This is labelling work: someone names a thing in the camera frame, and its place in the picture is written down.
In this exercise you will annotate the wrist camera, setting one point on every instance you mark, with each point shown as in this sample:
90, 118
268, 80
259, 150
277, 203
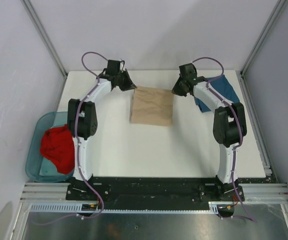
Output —
188, 70
114, 67

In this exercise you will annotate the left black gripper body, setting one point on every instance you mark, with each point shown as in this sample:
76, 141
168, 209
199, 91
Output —
124, 83

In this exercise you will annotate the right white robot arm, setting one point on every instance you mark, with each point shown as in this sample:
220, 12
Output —
229, 123

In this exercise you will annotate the white cable duct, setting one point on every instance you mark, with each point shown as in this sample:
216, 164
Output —
85, 208

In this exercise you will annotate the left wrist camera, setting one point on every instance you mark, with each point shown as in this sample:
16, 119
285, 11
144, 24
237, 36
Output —
114, 67

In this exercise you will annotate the beige t shirt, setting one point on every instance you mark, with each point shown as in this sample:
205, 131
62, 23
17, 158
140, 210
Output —
152, 106

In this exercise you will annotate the blue t shirt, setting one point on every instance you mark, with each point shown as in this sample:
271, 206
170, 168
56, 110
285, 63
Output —
223, 87

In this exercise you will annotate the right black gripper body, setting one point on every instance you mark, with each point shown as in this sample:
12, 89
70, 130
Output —
179, 87

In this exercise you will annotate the teal plastic bin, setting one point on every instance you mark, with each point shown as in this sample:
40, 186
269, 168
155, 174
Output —
38, 168

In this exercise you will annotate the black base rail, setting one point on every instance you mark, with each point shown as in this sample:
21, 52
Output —
158, 193

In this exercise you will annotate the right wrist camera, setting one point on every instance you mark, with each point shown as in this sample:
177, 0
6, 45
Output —
188, 70

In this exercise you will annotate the red t shirt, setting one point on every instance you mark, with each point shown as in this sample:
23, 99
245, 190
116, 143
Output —
57, 146

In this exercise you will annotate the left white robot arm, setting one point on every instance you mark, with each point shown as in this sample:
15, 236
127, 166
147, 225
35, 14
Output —
82, 117

